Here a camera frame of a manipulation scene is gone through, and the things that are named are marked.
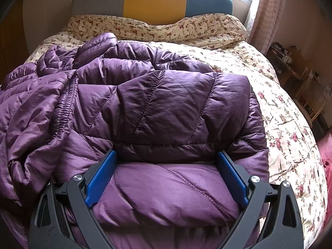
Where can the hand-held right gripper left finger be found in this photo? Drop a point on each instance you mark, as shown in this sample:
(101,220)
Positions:
(102,179)

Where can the large-flower cream floral quilt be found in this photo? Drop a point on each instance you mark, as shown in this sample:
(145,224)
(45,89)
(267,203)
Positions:
(285,140)

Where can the wooden chair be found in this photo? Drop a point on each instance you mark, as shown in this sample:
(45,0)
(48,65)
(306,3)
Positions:
(313,103)

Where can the small-flower cream folded quilt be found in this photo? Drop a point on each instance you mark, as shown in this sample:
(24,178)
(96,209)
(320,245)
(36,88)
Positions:
(155,32)

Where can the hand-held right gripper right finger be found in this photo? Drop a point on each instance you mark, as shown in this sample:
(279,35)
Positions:
(230,179)

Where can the pink striped curtain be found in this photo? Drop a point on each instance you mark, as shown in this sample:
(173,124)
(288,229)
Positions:
(269,18)

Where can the wooden wardrobe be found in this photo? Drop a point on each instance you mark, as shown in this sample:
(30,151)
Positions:
(10,44)

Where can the grey yellow teal headboard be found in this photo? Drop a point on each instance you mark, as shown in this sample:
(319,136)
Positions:
(155,0)

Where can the wooden side shelf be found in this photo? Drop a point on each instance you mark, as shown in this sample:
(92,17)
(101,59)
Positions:
(288,57)

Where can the purple quilted puffer jacket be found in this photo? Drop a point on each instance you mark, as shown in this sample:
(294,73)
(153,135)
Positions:
(155,96)

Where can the pink cloth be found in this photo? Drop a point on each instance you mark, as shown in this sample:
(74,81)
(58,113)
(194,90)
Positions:
(325,160)

